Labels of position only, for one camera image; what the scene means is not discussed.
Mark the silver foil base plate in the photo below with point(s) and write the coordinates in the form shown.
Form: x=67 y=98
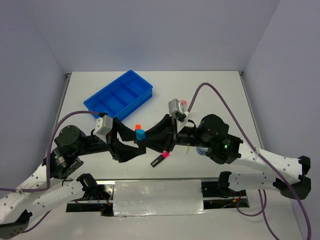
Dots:
x=157 y=198

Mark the orange capped black highlighter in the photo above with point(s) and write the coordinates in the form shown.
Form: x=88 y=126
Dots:
x=138 y=127

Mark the blue highlighter cap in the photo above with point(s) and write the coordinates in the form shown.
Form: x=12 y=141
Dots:
x=140 y=134

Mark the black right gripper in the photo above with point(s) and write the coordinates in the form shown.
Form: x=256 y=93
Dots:
x=162 y=136

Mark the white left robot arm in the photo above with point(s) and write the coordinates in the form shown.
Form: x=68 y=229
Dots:
x=34 y=197

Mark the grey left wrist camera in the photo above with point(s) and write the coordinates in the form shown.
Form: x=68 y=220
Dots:
x=103 y=125

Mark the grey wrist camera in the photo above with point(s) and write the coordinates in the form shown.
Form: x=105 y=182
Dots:
x=177 y=109
x=103 y=125

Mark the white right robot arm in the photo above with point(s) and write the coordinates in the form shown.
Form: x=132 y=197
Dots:
x=274 y=172

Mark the blue paint jar right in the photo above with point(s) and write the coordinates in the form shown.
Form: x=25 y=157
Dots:
x=202 y=151

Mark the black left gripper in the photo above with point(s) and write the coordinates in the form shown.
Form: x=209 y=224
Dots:
x=121 y=151

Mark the pink capped black highlighter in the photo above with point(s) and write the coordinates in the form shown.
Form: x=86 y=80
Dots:
x=159 y=159

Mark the blue compartment tray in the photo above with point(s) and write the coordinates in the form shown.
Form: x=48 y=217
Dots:
x=121 y=97

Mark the pink lidded small bottle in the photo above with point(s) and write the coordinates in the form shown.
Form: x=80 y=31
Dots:
x=184 y=102

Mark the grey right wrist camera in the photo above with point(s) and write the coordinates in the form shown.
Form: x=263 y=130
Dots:
x=177 y=109

